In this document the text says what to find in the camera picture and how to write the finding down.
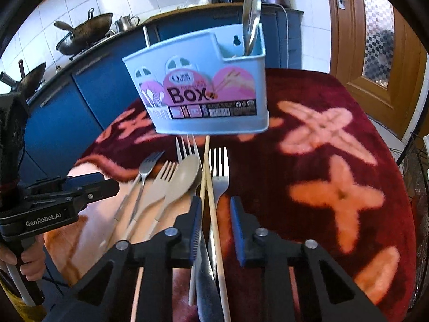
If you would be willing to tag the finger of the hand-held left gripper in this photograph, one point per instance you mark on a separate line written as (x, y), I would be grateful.
(100, 191)
(83, 181)

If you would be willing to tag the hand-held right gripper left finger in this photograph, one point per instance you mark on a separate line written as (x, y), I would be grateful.
(197, 228)

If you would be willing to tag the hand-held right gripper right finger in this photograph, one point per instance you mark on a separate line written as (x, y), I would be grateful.
(236, 228)

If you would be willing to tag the steel fork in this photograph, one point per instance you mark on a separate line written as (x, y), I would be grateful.
(219, 181)

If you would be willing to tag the light plastic spoon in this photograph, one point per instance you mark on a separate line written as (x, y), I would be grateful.
(186, 177)

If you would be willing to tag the beige plastic fork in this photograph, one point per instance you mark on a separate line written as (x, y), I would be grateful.
(166, 181)

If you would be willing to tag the dark metal fork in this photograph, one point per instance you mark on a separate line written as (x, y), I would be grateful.
(150, 165)

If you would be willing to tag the metal table knife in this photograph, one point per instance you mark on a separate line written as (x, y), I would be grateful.
(207, 291)

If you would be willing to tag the shiny metal fork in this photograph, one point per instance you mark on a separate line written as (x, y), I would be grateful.
(186, 147)

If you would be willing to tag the light blue utensil box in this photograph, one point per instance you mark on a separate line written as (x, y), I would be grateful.
(234, 114)

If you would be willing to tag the person's left hand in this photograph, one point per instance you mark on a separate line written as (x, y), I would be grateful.
(32, 258)

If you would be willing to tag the red flower patterned blanket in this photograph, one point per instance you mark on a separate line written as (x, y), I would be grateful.
(261, 161)

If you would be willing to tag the blue kitchen cabinets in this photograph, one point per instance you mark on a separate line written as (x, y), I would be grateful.
(100, 84)

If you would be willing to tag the gas stove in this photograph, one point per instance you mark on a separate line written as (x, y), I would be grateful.
(95, 47)

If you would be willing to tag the large metal wok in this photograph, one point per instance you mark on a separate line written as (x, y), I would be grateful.
(87, 32)

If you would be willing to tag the metal kettle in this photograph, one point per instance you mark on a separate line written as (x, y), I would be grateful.
(124, 23)

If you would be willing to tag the wooden door with glass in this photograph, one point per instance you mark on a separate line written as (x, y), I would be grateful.
(348, 50)

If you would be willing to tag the knives in basket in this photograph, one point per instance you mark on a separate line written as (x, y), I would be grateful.
(251, 13)

